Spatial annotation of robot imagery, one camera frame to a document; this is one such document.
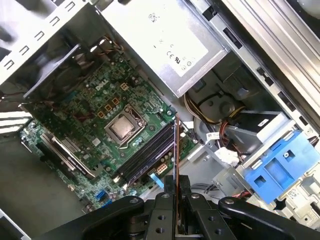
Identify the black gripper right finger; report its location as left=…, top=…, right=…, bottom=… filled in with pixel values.
left=180, top=174, right=320, bottom=240

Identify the green motherboard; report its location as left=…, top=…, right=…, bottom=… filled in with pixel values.
left=19, top=59, right=201, bottom=211

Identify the silver CPU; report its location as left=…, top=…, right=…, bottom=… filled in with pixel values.
left=109, top=115, right=136, bottom=141

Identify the black RAM slot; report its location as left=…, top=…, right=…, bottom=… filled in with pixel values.
left=116, top=122, right=176, bottom=182

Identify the black case fan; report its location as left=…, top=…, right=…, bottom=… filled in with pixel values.
left=23, top=26, right=86, bottom=101

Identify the green RAM stick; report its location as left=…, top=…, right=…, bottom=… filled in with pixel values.
left=172, top=114, right=185, bottom=237

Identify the black PC case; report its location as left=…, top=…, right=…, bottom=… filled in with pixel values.
left=0, top=0, right=320, bottom=240

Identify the metal CPU socket cover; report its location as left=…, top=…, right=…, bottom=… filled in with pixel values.
left=102, top=102, right=148, bottom=152

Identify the light blue wire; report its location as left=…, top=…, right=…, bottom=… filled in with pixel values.
left=148, top=171, right=165, bottom=186

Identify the blue drive carrier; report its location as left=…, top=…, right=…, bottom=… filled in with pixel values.
left=244, top=129, right=320, bottom=205

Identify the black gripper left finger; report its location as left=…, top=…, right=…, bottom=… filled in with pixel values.
left=32, top=175, right=176, bottom=240

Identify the grey power supply unit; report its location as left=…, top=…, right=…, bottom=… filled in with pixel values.
left=98, top=0, right=231, bottom=99

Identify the white wire connector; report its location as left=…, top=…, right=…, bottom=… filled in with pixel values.
left=214, top=146, right=239, bottom=168

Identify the orange wire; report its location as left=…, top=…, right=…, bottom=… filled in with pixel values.
left=216, top=119, right=241, bottom=161

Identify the yellow and black wire bundle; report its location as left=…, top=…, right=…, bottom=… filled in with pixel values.
left=183, top=91, right=248, bottom=126

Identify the grey metal drive cage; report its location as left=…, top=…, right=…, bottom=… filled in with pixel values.
left=186, top=109, right=320, bottom=226

